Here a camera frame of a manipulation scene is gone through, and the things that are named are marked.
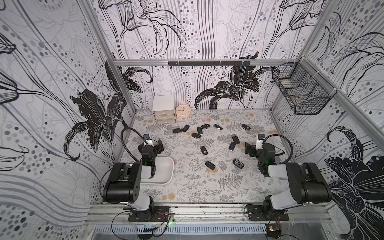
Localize white storage tray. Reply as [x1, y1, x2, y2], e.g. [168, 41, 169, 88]
[141, 156, 175, 186]

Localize silver black bmw key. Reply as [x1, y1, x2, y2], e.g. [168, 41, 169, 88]
[233, 159, 245, 169]

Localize black car key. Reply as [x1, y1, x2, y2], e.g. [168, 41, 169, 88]
[201, 146, 208, 155]
[173, 128, 183, 134]
[205, 161, 216, 170]
[229, 142, 236, 151]
[242, 124, 251, 131]
[182, 125, 190, 132]
[197, 127, 203, 135]

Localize black car key front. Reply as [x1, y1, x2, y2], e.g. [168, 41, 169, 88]
[205, 161, 216, 170]

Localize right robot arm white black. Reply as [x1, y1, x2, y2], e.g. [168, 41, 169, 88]
[245, 141, 332, 213]

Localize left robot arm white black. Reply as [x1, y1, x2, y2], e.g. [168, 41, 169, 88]
[102, 139, 164, 215]

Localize black key fob centre right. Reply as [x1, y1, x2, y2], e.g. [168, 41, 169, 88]
[232, 135, 240, 145]

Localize black car key audi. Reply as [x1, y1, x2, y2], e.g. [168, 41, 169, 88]
[191, 133, 201, 139]

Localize black car key upright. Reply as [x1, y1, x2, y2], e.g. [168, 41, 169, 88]
[197, 127, 203, 135]

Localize black silver mercedes key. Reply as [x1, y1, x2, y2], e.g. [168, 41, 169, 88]
[214, 124, 223, 130]

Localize black car key vw back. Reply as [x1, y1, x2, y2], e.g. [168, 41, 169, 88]
[201, 124, 211, 129]

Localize white mini drawer cabinet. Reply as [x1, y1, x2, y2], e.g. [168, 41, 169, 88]
[152, 95, 176, 125]

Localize pink round alarm clock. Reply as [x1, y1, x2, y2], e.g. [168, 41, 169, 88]
[175, 105, 192, 119]

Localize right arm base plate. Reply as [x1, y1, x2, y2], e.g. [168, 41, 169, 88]
[244, 204, 289, 222]

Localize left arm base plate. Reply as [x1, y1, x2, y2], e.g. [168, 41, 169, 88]
[128, 206, 170, 223]

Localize black wire wall basket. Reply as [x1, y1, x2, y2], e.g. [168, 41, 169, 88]
[272, 62, 336, 115]

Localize white cable duct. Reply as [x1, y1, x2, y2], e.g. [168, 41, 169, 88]
[95, 223, 267, 235]

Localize black wall rail bar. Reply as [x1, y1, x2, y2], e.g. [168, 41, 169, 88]
[168, 61, 251, 66]

